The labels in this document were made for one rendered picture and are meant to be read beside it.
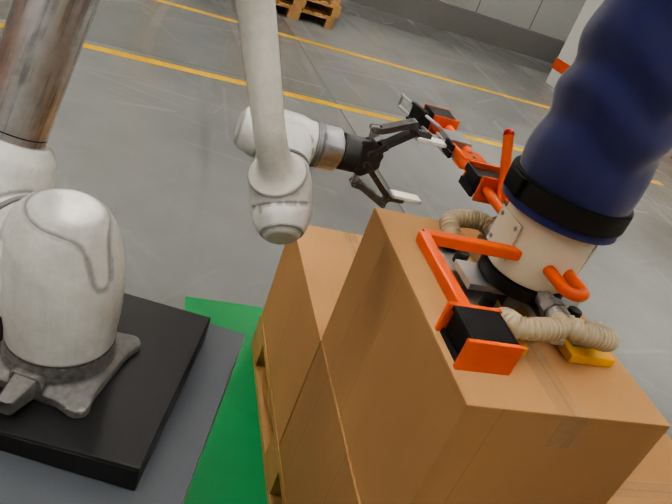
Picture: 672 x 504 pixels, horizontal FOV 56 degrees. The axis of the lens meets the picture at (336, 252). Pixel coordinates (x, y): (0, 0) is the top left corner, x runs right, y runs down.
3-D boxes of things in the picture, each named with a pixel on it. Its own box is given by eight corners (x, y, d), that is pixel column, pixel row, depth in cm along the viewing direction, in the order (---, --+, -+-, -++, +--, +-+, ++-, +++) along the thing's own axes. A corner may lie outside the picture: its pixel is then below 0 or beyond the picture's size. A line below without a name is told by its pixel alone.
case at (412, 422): (557, 563, 126) (672, 426, 107) (374, 561, 114) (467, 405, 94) (456, 356, 175) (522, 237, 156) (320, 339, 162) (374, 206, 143)
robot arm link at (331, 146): (302, 154, 133) (328, 160, 135) (309, 174, 125) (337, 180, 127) (315, 114, 128) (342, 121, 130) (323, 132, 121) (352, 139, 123)
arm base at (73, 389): (-59, 394, 86) (-61, 364, 83) (41, 307, 105) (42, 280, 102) (65, 442, 85) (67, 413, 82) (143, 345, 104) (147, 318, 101)
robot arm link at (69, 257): (47, 387, 84) (54, 252, 73) (-34, 317, 91) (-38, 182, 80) (141, 337, 97) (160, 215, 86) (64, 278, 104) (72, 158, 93)
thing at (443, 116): (452, 139, 166) (460, 121, 164) (427, 132, 164) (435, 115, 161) (442, 126, 173) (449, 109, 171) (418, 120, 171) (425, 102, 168)
